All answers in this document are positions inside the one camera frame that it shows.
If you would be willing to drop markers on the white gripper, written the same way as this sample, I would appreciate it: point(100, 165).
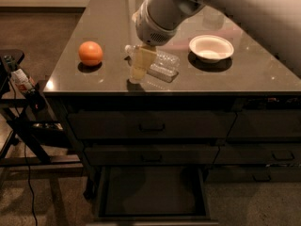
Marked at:
point(150, 29)

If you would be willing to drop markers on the orange fruit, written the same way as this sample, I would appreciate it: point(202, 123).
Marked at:
point(90, 53)

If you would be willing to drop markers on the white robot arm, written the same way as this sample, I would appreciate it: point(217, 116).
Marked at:
point(274, 24)

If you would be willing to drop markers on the top left drawer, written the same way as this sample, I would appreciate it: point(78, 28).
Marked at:
point(151, 124)

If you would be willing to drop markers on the middle left drawer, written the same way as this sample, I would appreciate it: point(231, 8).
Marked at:
point(169, 154)

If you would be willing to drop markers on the top right drawer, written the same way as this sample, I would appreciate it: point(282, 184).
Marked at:
point(267, 125)

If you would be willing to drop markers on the open bottom left drawer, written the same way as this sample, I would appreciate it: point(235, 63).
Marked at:
point(152, 193)

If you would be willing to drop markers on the bottom right drawer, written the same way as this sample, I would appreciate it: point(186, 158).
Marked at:
point(258, 175)

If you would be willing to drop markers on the middle right drawer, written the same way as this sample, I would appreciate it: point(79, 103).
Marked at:
point(239, 154)

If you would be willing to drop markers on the clear plastic water bottle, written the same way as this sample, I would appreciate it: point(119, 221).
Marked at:
point(164, 67)

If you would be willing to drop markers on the white paper bowl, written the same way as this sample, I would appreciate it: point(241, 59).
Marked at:
point(211, 49)

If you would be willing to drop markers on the small bottle on stand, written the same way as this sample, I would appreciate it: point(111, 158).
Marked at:
point(23, 82)

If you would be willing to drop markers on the black side stand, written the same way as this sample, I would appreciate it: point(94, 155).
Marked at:
point(30, 121)

